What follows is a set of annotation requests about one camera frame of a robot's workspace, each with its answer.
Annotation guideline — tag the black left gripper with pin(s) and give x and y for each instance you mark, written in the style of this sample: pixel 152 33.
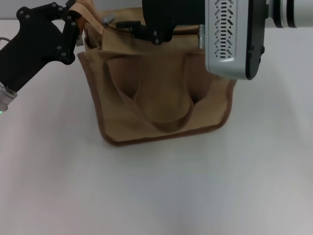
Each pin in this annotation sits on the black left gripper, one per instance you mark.
pixel 31 49

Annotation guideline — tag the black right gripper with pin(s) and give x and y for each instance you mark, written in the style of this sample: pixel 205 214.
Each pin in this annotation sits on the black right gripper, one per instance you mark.
pixel 171 12

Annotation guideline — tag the silver zipper pull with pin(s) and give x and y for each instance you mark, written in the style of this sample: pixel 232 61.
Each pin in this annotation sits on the silver zipper pull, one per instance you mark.
pixel 107 20

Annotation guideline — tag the khaki fabric food bag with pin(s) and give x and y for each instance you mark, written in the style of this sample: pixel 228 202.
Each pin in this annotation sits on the khaki fabric food bag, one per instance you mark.
pixel 159 98

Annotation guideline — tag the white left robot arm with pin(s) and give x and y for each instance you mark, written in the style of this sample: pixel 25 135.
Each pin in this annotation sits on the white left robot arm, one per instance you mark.
pixel 6 96

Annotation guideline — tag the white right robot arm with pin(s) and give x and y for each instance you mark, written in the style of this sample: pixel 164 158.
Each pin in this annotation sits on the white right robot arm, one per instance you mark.
pixel 298 12

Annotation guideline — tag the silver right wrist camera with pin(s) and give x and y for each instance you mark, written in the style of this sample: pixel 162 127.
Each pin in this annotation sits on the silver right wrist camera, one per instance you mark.
pixel 225 36

